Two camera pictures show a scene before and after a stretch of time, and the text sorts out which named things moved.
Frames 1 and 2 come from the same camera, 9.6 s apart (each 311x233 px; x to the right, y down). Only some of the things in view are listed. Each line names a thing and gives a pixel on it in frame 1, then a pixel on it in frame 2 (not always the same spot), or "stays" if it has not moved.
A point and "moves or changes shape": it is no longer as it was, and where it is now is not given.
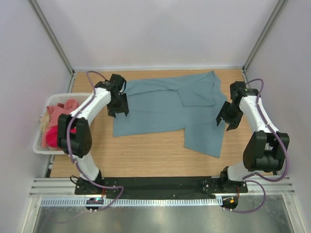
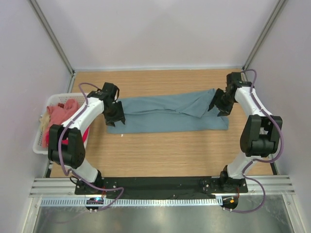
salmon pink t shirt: x=54 y=111 stays
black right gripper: x=233 y=122 to x=225 y=110
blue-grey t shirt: x=189 y=103 moves or changes shape
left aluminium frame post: x=55 y=41 stays
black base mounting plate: x=110 y=185 stays
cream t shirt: x=44 y=121 stays
